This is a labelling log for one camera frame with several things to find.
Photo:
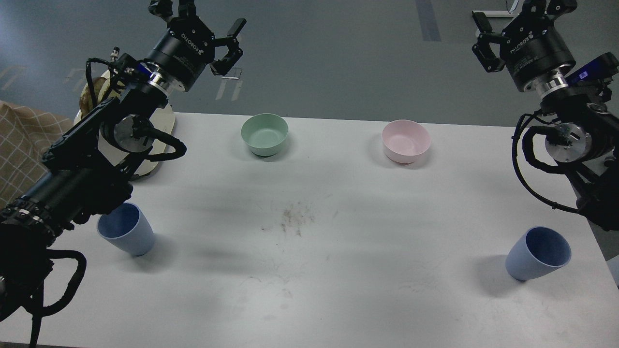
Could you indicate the blue cup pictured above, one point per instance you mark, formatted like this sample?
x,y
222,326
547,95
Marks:
x,y
128,229
540,251

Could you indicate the white floor stand bar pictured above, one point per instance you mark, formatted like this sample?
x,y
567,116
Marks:
x,y
496,14

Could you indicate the metal floor bracket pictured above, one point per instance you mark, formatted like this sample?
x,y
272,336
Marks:
x,y
230,86

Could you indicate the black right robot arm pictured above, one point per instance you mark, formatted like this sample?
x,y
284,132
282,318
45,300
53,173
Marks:
x,y
573,133

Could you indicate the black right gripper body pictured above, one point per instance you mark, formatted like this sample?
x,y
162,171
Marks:
x,y
533,47

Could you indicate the toast slice left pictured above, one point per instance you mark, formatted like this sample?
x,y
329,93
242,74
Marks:
x,y
89,96

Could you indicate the cream toaster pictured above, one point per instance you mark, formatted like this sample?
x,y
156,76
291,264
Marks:
x,y
162,119

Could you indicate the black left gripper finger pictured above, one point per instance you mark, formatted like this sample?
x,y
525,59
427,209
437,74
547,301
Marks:
x,y
164,9
222,67

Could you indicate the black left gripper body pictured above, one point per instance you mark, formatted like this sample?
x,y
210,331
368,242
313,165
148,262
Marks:
x,y
181,55

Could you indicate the pink bowl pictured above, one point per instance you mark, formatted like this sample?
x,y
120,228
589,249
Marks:
x,y
405,141

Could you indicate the beige checkered cloth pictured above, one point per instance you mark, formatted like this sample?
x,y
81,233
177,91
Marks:
x,y
25,134

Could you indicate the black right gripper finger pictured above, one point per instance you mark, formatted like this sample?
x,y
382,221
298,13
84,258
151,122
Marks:
x,y
482,48
544,10

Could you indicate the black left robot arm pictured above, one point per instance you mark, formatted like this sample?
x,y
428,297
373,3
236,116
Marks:
x,y
90,166

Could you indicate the green bowl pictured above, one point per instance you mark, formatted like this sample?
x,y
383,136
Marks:
x,y
265,134

